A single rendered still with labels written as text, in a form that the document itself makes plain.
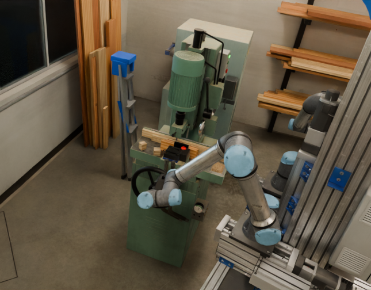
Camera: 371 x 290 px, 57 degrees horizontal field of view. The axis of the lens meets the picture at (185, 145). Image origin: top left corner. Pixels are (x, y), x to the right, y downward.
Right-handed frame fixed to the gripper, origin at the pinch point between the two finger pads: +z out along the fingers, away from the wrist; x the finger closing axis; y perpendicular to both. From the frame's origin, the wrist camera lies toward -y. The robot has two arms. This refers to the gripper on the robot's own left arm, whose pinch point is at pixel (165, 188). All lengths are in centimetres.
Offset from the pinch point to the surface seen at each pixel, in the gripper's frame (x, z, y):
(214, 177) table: 22.3, 21.0, -11.4
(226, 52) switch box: 8, 30, -87
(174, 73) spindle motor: -12, 2, -62
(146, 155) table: -21.0, 20.1, -12.6
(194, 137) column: -1, 49, -31
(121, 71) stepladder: -77, 75, -66
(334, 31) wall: 89, 218, -184
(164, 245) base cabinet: -2, 57, 49
